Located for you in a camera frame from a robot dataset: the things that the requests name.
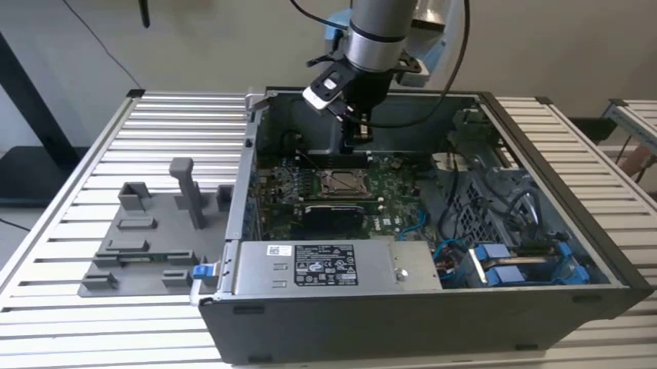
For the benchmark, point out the metal slat side table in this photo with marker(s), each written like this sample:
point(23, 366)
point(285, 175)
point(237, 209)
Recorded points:
point(632, 111)

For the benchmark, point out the black floor stand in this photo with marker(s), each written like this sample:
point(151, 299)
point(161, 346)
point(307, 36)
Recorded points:
point(31, 177)

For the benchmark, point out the silver power supply unit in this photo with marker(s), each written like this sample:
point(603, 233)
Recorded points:
point(410, 255)

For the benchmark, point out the black antenna rod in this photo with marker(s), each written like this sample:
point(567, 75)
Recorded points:
point(145, 13)

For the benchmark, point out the silver CPU green edge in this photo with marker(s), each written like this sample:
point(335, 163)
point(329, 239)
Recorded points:
point(335, 186)

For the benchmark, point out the grey parts rack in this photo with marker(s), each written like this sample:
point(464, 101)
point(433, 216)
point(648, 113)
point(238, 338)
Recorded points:
point(170, 238)

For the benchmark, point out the dark grey PC case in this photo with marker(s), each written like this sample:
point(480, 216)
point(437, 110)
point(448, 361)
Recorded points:
point(360, 330)

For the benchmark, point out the RAM slot black latches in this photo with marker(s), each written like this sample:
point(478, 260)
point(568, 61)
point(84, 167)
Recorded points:
point(338, 199)
point(318, 158)

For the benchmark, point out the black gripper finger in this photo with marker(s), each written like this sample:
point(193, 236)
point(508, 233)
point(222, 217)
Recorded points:
point(348, 134)

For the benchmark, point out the blue case latch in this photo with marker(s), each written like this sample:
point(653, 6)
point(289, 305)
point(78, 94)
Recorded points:
point(201, 271)

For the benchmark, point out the black box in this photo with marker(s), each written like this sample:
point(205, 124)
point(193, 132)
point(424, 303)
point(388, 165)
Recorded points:
point(591, 128)

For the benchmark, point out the green motherboard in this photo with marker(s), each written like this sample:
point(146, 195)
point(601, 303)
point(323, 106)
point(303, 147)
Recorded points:
point(401, 200)

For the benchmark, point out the blue disk carrier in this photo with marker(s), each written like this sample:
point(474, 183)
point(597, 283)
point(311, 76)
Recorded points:
point(505, 276)
point(492, 253)

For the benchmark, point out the black graphics card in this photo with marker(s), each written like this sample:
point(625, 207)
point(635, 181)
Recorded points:
point(334, 219)

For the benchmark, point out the green RAM stick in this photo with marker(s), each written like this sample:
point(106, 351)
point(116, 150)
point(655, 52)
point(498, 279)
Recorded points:
point(146, 257)

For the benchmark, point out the CPU socket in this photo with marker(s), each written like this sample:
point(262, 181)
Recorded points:
point(345, 196)

